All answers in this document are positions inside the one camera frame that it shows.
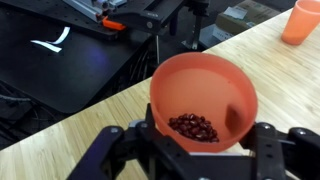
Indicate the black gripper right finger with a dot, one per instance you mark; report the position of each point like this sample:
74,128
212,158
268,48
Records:
286,156

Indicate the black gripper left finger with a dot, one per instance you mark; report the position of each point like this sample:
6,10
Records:
110,153

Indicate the dark red beans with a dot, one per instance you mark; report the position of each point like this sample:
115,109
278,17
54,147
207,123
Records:
193,128

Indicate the red plastic cup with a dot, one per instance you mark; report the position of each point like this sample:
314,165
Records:
200,86

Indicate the small orange cup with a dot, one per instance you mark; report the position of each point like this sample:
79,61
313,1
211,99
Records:
298,23

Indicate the black optical table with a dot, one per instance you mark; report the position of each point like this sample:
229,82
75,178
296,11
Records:
66,76

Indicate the white tape strip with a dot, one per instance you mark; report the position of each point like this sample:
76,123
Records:
46,46
63,35

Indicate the black clamp orange trigger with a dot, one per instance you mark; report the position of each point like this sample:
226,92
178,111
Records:
140,15

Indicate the cardboard box with white labels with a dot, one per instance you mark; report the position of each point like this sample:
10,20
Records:
243,16

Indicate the aluminium profile bar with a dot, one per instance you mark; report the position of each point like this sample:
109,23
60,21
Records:
90,6

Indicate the metal stand post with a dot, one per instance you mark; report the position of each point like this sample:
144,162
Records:
196,26

